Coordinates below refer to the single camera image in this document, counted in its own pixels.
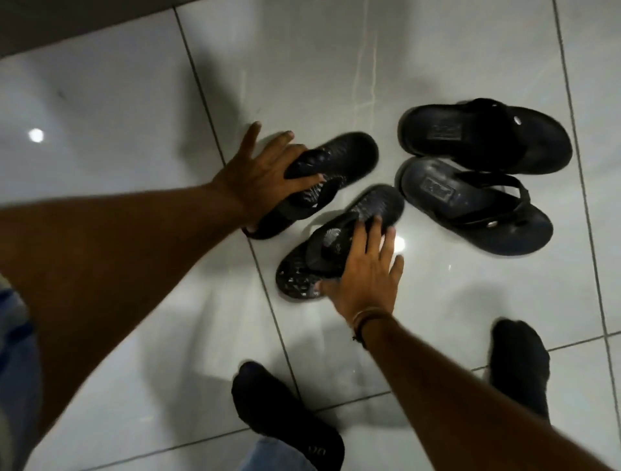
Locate person's left hand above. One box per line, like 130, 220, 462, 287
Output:
211, 121, 325, 229

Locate person's right hand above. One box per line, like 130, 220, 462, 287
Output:
318, 216, 406, 325

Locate black patterned flip-flop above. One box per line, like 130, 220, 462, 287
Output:
242, 131, 379, 241
275, 184, 406, 301

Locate person's right forearm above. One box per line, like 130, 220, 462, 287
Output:
358, 314, 613, 471

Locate person's left forearm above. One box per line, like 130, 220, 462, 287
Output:
0, 181, 245, 440

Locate person's left black sock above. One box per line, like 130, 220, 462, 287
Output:
231, 360, 345, 471

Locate person's black sock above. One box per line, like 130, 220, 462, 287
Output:
231, 360, 345, 471
489, 318, 552, 427

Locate person's right black sock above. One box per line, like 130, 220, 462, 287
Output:
489, 318, 552, 427

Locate person's blue jeans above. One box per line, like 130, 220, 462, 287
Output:
0, 273, 318, 471

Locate brown cord bracelet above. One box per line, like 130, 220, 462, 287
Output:
351, 306, 395, 349

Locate large black strap sandal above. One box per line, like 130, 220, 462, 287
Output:
397, 98, 573, 175
396, 156, 554, 257

